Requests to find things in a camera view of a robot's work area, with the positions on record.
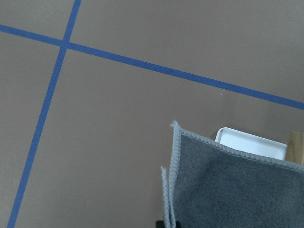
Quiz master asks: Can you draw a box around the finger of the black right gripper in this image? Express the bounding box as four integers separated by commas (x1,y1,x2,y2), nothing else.
155,220,164,228

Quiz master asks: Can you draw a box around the grey blue towel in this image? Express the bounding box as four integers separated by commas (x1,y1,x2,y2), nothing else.
161,122,304,228

